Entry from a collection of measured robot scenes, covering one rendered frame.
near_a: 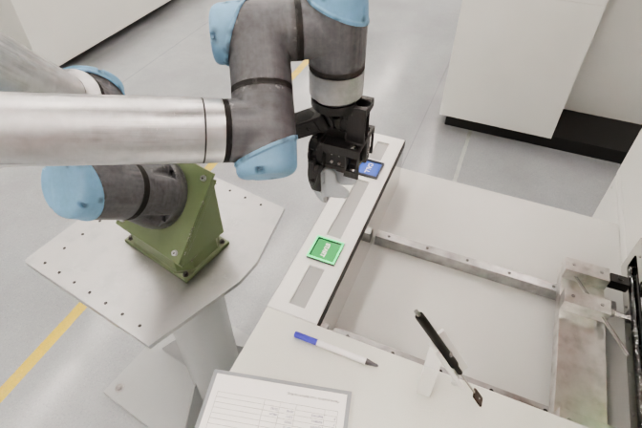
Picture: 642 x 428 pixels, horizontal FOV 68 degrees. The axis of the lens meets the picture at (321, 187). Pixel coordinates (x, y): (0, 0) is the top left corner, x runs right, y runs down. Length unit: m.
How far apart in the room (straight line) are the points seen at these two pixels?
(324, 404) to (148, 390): 1.22
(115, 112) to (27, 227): 2.14
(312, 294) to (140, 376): 1.18
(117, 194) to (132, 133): 0.39
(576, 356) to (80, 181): 0.90
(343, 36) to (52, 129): 0.33
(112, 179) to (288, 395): 0.47
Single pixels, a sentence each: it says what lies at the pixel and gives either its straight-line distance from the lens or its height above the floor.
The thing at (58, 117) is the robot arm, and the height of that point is 1.40.
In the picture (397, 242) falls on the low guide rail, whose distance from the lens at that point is 1.08.
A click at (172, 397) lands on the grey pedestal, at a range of 1.86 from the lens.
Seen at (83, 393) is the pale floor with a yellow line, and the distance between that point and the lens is 1.99.
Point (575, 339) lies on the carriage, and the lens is 1.00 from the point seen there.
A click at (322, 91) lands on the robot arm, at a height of 1.33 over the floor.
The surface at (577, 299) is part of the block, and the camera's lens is 1.02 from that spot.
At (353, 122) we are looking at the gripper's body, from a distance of 0.66.
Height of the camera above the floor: 1.66
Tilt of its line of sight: 43 degrees down
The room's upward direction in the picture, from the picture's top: straight up
